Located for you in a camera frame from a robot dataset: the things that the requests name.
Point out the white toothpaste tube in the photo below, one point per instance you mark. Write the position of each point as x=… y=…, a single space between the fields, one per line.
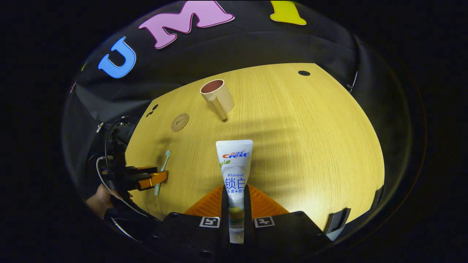
x=236 y=168

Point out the round cork coaster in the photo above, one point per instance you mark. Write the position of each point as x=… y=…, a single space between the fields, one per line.
x=180 y=122

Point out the black desk edge bracket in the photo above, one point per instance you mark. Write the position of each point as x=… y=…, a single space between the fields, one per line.
x=337 y=220
x=378 y=197

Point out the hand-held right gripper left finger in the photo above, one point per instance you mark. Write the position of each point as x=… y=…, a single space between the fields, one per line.
x=225 y=219

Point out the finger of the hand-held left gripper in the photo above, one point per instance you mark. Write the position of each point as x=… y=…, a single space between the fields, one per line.
x=153 y=179
x=140 y=170

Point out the copper cloth clip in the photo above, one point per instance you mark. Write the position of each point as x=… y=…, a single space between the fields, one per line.
x=73 y=87

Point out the black backdrop cloth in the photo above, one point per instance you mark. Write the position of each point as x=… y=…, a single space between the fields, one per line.
x=226 y=47

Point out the beige cup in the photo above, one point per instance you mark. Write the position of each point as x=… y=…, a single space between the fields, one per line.
x=221 y=100

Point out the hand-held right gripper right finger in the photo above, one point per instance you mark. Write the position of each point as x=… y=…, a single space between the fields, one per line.
x=248 y=219

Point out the pale green toothbrush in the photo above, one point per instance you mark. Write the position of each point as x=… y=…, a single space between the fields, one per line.
x=164 y=164

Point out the silver cloth clip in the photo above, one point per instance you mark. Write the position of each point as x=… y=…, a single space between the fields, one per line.
x=99 y=126

